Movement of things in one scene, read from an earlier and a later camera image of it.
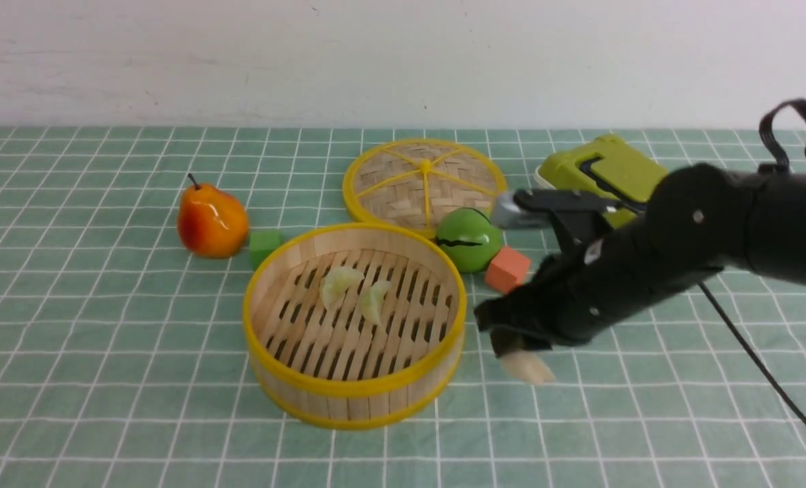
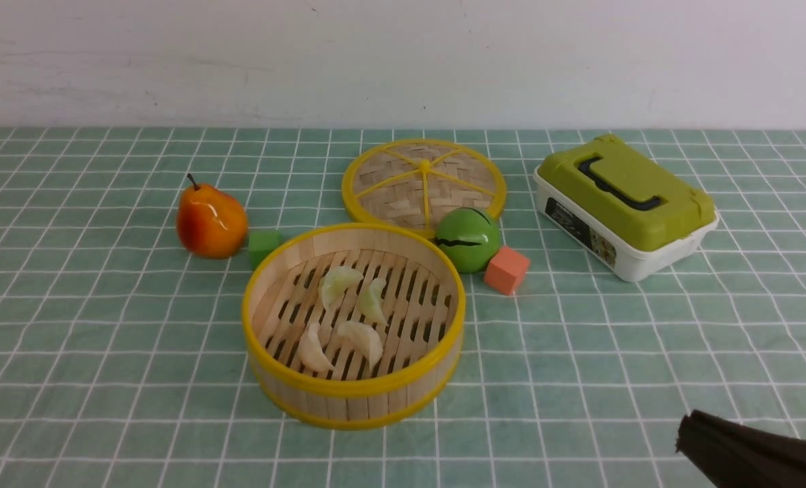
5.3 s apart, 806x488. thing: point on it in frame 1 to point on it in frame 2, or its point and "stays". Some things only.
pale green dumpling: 370,303 stays
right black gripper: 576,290 to 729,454
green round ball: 469,238 stays
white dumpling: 528,366 to 365,339
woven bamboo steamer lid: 411,184 stays
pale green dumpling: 334,285 stays
